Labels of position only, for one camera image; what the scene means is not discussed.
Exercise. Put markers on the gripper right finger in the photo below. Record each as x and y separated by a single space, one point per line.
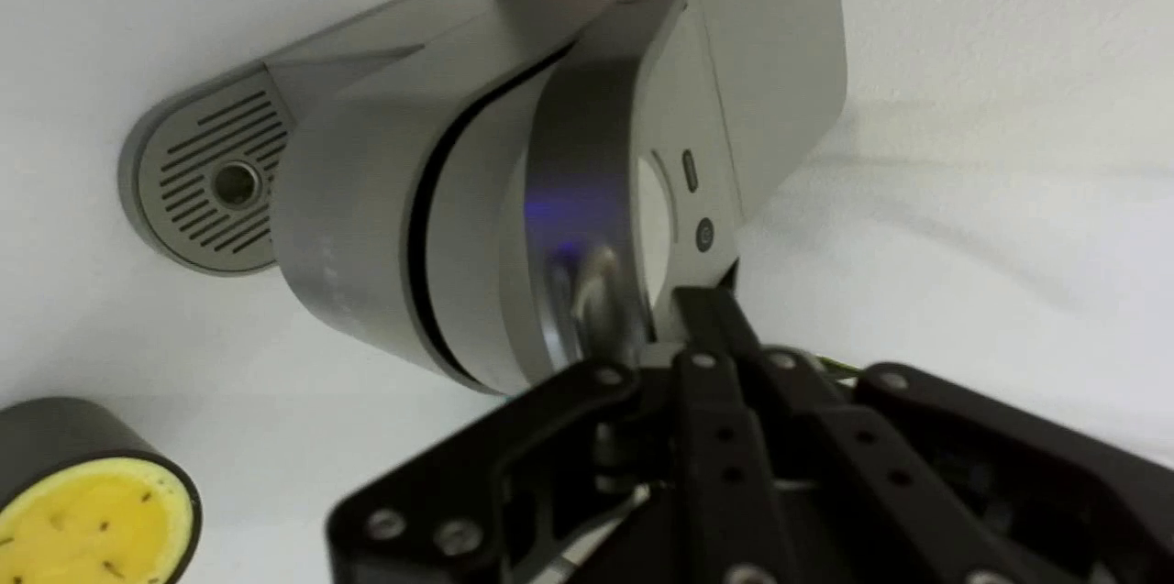
963 446

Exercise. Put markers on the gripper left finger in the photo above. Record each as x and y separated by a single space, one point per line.
440 492

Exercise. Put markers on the grey coffeemaker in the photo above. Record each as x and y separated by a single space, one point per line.
367 199

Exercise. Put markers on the black cup with yellow inside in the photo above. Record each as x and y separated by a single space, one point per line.
87 511

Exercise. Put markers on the round grey drip tray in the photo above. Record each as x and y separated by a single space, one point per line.
197 190

